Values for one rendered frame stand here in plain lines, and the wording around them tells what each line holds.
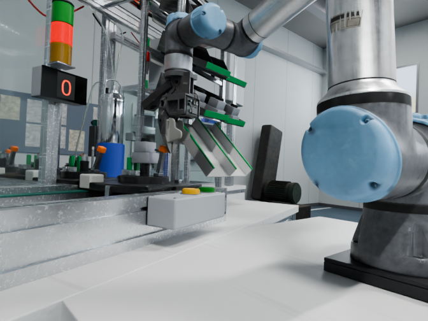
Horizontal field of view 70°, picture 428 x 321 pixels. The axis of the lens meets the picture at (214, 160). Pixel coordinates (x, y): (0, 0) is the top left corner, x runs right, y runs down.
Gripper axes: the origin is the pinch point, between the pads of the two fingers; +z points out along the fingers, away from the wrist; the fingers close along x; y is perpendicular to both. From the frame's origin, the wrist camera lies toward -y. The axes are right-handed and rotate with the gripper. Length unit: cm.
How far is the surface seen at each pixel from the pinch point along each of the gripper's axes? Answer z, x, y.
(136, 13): -106, 98, -110
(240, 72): -78, 177, -61
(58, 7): -32.5, -21.1, -18.5
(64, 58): -20.6, -19.6, -17.6
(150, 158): 2.8, -1.5, -4.9
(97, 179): 8.9, -10.0, -15.7
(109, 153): -1, 54, -83
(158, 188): 10.2, -8.1, 3.7
